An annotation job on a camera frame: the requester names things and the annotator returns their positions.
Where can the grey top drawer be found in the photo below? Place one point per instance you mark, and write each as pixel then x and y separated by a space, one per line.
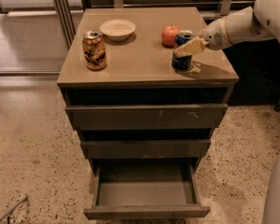
pixel 145 117

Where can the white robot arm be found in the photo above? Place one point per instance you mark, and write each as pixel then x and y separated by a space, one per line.
pixel 257 23

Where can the gold patterned drink can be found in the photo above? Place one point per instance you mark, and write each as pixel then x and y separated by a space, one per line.
pixel 94 50

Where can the metal window frame post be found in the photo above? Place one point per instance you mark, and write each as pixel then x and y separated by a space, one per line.
pixel 65 18

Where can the red apple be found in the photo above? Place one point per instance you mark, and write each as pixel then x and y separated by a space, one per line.
pixel 168 35

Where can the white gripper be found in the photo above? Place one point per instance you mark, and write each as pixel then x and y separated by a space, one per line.
pixel 215 34

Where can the white bowl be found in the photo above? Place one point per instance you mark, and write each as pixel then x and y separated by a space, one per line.
pixel 118 29

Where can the grey open bottom drawer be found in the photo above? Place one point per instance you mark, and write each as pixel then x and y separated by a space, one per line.
pixel 139 190

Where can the blue pepsi can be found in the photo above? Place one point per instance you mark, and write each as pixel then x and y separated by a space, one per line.
pixel 182 63

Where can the grey drawer cabinet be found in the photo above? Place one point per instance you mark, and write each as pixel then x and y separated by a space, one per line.
pixel 139 72

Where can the grey metal rod on floor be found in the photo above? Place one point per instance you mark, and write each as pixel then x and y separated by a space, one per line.
pixel 13 207

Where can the grey middle drawer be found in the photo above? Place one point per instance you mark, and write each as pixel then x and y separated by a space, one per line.
pixel 145 149

